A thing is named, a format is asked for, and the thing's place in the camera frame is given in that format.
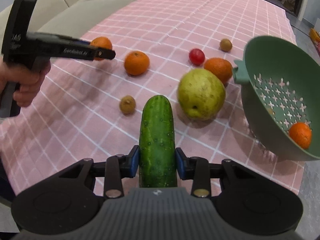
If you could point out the person's left hand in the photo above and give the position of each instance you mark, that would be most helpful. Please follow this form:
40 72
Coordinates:
30 82

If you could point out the green plastic colander bowl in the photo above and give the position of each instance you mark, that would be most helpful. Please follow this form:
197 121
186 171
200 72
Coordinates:
279 87

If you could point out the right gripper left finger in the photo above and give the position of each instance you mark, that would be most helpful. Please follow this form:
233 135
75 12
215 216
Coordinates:
113 170

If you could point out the brown longan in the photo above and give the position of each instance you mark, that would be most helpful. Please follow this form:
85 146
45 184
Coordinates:
225 45
127 105

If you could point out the green cucumber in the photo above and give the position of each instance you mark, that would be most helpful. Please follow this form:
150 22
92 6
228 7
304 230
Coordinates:
157 161

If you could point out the red cherry tomato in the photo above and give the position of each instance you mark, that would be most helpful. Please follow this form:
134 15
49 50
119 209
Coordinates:
196 57

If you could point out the beige sofa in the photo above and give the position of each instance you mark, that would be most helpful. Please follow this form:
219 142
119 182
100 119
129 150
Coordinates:
72 17

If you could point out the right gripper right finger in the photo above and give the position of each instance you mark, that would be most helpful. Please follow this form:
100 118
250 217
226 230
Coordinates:
230 173

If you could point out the orange mandarin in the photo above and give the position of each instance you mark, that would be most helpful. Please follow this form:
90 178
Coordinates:
102 42
221 68
301 134
136 63

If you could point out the large yellow-green pear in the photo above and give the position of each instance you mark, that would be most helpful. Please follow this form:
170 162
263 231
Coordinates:
201 94

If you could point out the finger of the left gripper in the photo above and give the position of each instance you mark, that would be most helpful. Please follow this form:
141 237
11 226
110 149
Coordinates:
90 53
70 42

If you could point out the orange box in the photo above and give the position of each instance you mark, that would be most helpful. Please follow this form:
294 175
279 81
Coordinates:
314 36

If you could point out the orange mandarin by handle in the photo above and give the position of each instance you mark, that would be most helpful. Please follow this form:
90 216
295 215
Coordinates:
221 68

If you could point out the pink checkered tablecloth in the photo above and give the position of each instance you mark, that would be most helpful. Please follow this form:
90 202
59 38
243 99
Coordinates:
76 113

